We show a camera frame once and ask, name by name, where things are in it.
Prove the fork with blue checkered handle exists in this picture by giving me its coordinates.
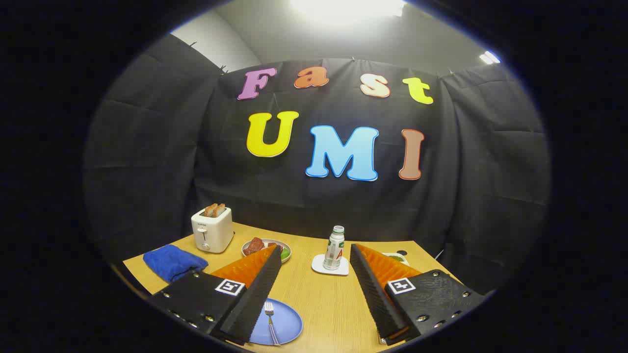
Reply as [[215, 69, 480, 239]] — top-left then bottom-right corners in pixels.
[[264, 302, 281, 346]]

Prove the white toaster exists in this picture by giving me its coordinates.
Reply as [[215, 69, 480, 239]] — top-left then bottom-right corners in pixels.
[[191, 206, 234, 254]]

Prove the black backdrop cloth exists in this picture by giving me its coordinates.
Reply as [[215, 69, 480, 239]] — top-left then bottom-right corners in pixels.
[[83, 33, 551, 295]]

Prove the grey food plate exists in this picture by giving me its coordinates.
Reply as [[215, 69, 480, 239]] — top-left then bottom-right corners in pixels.
[[241, 238, 292, 264]]

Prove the folded blue towel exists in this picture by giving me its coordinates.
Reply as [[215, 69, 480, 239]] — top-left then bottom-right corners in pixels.
[[143, 244, 209, 284]]

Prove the white square coaster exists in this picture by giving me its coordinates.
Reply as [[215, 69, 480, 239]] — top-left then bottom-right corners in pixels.
[[311, 253, 350, 276]]

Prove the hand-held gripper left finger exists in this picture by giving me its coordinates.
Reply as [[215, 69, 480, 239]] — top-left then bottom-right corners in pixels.
[[147, 244, 284, 346]]

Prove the large ceiling light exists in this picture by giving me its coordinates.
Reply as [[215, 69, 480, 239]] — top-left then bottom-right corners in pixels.
[[289, 0, 408, 25]]

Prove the white green-capped drink bottle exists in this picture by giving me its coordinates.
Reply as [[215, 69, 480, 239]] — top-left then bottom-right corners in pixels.
[[323, 226, 345, 271]]

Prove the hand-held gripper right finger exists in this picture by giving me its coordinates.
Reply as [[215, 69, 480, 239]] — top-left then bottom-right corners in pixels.
[[349, 243, 486, 346]]

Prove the blue round plate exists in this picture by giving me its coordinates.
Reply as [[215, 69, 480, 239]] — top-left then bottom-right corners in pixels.
[[249, 298, 304, 346]]

